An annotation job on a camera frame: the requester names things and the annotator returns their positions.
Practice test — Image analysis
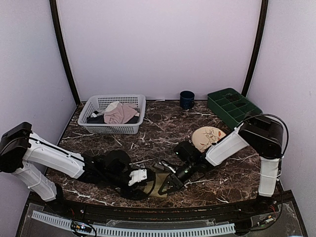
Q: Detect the pink underwear in basket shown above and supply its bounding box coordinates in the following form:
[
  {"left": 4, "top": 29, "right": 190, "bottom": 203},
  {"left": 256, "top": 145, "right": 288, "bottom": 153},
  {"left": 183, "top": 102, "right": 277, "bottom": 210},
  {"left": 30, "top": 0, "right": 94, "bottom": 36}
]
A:
[{"left": 104, "top": 101, "right": 139, "bottom": 124}]

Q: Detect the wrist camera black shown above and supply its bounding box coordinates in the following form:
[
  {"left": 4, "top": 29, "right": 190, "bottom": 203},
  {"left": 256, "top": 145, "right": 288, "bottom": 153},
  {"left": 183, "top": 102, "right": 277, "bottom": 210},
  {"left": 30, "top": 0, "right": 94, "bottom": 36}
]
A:
[
  {"left": 104, "top": 150, "right": 131, "bottom": 172},
  {"left": 173, "top": 141, "right": 201, "bottom": 162}
]

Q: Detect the right black frame post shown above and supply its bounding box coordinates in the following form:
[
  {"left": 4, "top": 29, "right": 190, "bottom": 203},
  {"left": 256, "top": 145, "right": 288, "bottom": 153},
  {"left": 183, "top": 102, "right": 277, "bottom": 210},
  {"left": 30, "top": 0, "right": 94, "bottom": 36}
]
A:
[{"left": 241, "top": 0, "right": 269, "bottom": 97}]

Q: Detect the white slotted cable duct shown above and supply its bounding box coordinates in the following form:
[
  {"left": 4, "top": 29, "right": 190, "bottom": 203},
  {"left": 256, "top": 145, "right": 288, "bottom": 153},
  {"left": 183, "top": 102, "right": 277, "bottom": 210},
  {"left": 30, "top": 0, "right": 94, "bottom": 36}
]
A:
[{"left": 31, "top": 211, "right": 236, "bottom": 237}]

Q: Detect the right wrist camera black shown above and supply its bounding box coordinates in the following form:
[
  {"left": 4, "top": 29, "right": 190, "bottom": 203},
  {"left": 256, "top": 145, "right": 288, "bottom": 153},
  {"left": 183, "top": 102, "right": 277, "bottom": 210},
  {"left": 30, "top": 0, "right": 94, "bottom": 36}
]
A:
[{"left": 173, "top": 141, "right": 201, "bottom": 162}]

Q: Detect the olive green underwear white waistband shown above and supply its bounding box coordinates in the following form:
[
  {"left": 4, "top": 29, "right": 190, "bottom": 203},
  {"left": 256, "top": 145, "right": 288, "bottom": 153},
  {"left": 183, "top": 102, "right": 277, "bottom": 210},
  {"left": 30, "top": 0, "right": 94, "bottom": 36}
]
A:
[{"left": 144, "top": 173, "right": 169, "bottom": 198}]

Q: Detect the left black frame post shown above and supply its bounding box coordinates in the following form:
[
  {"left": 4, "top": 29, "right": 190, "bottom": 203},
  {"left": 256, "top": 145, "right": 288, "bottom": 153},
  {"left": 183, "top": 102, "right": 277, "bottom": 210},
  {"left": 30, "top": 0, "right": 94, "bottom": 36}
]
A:
[{"left": 49, "top": 0, "right": 80, "bottom": 106}]

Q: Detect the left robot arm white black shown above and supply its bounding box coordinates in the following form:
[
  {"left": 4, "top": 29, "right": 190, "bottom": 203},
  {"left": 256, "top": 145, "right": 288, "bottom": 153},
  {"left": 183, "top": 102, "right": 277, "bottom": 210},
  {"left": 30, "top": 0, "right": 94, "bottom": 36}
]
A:
[{"left": 0, "top": 122, "right": 156, "bottom": 215}]

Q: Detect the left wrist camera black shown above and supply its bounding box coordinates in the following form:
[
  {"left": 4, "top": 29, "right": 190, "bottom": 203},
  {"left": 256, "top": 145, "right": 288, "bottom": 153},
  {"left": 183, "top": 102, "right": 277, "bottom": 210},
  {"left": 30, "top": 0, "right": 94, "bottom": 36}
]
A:
[{"left": 104, "top": 150, "right": 131, "bottom": 172}]

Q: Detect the black frame post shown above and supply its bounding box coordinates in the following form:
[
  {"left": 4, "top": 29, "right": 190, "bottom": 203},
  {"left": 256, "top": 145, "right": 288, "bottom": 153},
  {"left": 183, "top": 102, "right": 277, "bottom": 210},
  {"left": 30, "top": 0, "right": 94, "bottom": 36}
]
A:
[
  {"left": 241, "top": 0, "right": 269, "bottom": 97},
  {"left": 49, "top": 0, "right": 80, "bottom": 106}
]

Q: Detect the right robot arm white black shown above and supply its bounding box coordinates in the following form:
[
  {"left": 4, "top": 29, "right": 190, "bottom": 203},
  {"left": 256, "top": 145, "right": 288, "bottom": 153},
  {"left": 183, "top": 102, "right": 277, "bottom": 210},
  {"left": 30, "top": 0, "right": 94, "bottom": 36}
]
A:
[{"left": 158, "top": 114, "right": 289, "bottom": 214}]

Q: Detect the dark blue mug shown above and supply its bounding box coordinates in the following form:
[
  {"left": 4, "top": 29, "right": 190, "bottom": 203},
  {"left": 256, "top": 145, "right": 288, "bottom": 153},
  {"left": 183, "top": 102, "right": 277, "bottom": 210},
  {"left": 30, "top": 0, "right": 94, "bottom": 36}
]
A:
[{"left": 180, "top": 91, "right": 195, "bottom": 110}]

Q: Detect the white plastic laundry basket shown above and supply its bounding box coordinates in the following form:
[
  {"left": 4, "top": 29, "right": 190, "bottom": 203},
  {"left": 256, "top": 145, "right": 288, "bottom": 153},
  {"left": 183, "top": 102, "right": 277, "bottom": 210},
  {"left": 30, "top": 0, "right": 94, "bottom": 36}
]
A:
[{"left": 78, "top": 94, "right": 146, "bottom": 134}]

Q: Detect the beige bird pattern plate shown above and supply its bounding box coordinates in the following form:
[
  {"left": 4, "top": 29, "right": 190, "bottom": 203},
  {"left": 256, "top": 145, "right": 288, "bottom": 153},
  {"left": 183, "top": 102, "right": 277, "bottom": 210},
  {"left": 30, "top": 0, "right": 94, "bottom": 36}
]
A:
[{"left": 191, "top": 126, "right": 226, "bottom": 152}]

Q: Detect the black garment in basket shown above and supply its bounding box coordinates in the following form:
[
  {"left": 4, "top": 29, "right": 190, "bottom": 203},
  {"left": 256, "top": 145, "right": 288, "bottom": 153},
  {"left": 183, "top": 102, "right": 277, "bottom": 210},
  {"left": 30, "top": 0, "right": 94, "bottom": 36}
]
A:
[{"left": 86, "top": 113, "right": 140, "bottom": 124}]

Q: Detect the green compartment tray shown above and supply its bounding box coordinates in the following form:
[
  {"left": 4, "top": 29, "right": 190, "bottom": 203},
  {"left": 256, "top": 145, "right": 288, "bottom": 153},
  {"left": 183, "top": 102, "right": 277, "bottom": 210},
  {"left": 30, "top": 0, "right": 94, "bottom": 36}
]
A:
[{"left": 207, "top": 88, "right": 262, "bottom": 129}]

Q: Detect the black front rail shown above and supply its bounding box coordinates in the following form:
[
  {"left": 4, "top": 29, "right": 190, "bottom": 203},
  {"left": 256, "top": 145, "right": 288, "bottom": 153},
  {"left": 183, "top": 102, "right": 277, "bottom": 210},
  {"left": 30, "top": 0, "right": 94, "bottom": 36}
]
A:
[{"left": 24, "top": 191, "right": 297, "bottom": 225}]

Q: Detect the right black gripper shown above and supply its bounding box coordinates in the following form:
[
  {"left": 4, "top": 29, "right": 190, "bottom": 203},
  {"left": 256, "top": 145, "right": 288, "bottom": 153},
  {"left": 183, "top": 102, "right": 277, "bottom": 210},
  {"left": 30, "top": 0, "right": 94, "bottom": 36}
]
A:
[{"left": 158, "top": 159, "right": 197, "bottom": 195}]

